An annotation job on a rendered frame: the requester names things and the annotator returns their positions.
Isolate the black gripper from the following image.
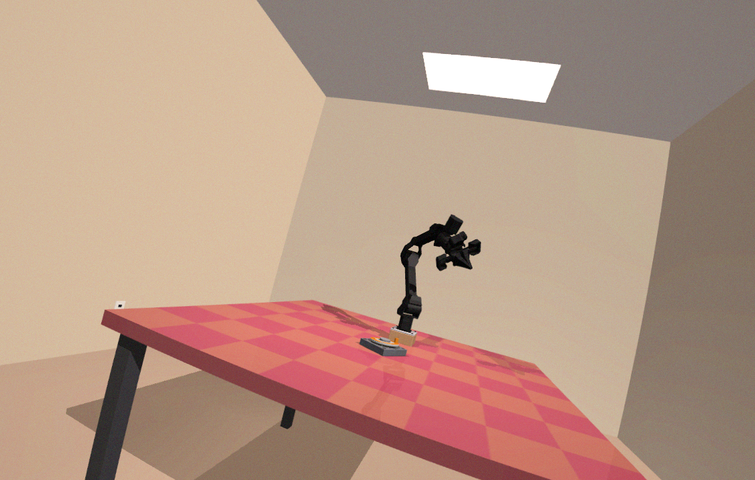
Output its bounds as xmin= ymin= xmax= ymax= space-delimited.
xmin=436 ymin=239 xmax=481 ymax=271

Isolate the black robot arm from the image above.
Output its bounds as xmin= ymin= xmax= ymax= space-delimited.
xmin=397 ymin=214 xmax=467 ymax=333

